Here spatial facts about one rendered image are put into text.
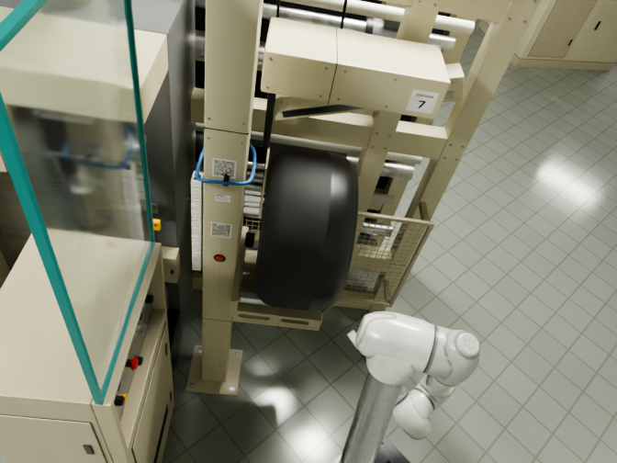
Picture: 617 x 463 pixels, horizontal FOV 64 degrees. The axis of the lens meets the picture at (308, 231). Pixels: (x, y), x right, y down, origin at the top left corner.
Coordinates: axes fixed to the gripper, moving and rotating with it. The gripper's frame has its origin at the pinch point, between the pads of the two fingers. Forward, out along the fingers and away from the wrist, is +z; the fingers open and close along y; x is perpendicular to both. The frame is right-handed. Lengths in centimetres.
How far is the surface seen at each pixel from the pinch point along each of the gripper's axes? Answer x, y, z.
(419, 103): 58, -35, 53
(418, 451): 8, 86, -76
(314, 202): 10, -30, 46
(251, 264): -12, 39, 49
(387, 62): 55, -40, 69
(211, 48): 2, -67, 89
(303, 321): -9.2, 23.1, 15.6
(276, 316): -17.0, 19.3, 23.9
